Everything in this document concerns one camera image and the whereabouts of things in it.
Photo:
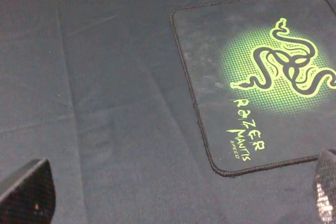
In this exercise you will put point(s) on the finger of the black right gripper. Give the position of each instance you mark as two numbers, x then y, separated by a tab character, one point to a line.
324	186

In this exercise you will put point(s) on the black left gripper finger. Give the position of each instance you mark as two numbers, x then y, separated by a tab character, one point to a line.
28	195

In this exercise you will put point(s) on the black green Razer mouse pad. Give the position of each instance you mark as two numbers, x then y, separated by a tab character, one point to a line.
261	74

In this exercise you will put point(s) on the black tablecloth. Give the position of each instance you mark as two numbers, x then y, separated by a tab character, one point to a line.
98	88

